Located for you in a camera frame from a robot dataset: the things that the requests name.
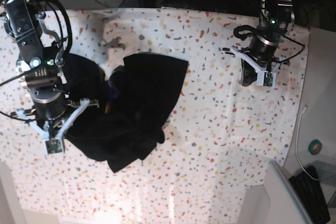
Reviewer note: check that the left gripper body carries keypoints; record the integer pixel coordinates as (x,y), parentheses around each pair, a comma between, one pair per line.
(261,48)

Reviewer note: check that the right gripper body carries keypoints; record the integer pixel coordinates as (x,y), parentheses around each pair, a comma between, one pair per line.
(50,103)

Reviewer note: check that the black t-shirt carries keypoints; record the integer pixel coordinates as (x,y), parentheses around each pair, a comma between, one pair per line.
(134,103)

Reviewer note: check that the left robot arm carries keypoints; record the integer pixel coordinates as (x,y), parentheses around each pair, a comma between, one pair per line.
(274,19)

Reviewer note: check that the terrazzo pattern tablecloth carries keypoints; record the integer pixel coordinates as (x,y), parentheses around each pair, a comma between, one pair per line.
(218,139)

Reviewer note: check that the black keyboard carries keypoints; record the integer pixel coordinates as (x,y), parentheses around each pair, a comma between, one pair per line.
(310,193)

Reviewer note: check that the grey laptop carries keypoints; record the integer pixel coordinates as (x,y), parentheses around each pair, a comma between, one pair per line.
(285,206)

